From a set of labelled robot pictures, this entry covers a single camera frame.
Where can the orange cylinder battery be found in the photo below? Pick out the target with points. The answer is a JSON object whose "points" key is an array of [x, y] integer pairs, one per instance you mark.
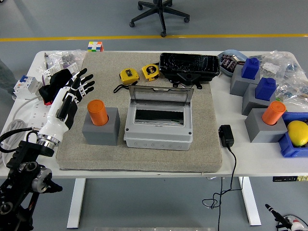
{"points": [[96, 112], [273, 113]]}

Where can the clear bags of small parts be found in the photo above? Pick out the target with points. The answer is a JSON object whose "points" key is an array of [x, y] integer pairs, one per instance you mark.
{"points": [[65, 56]]}

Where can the black office chair base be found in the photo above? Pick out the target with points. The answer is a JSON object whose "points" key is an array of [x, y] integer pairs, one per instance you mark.
{"points": [[160, 12]]}

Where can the white blue circuit breaker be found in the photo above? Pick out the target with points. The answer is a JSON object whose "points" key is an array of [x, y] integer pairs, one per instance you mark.
{"points": [[25, 86]]}

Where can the clear bags of components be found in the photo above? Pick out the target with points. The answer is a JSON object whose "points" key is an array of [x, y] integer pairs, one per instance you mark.
{"points": [[288, 74]]}

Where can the blue bottle-shaped block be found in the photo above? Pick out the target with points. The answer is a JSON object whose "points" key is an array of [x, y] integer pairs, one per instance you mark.
{"points": [[265, 89], [250, 68]]}

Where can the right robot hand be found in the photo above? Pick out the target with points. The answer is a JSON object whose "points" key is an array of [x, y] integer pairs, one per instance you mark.
{"points": [[294, 225]]}

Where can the dark purple packets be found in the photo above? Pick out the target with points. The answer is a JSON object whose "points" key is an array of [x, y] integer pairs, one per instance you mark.
{"points": [[228, 62]]}

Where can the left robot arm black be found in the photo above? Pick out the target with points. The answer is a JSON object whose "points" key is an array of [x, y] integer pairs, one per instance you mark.
{"points": [[21, 163]]}

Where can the grey block holder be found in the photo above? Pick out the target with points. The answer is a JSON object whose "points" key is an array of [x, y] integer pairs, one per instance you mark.
{"points": [[261, 131], [250, 103], [239, 85]]}

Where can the black table control panel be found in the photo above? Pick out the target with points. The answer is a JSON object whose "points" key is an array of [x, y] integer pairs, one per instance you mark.
{"points": [[286, 179]]}

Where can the metal screwdriver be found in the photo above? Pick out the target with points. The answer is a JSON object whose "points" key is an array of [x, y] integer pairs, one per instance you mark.
{"points": [[45, 60]]}

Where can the grey block with round hole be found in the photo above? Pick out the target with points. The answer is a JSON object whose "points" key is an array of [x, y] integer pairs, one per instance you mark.
{"points": [[103, 134]]}

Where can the grey-brown mat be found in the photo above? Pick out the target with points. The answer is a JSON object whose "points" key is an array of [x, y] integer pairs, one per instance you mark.
{"points": [[134, 158]]}

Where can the grey electrical enclosure box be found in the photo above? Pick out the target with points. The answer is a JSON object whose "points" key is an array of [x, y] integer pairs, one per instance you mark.
{"points": [[157, 137]]}

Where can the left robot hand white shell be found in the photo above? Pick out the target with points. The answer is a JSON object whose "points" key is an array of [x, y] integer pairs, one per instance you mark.
{"points": [[54, 115]]}

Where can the light blue bowl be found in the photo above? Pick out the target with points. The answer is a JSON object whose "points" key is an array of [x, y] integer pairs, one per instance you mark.
{"points": [[231, 53]]}

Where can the colourful puzzle cube white face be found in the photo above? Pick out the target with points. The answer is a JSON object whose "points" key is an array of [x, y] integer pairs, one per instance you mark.
{"points": [[95, 46]]}

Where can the black cloth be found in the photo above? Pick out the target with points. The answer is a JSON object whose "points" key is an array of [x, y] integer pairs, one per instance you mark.
{"points": [[56, 80]]}

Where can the smoky transparent box lid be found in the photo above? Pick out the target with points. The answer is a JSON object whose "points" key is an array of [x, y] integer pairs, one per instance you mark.
{"points": [[158, 95]]}

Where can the black plastic tray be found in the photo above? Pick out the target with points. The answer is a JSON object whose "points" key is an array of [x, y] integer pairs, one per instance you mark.
{"points": [[190, 63]]}

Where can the blue storage bin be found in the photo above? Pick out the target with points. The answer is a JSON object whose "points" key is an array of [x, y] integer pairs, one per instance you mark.
{"points": [[287, 148]]}

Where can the yellow lemon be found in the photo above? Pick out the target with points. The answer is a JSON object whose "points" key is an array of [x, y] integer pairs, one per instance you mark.
{"points": [[298, 133]]}

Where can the white table leg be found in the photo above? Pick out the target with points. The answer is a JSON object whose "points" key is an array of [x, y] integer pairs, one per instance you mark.
{"points": [[75, 204], [250, 202]]}

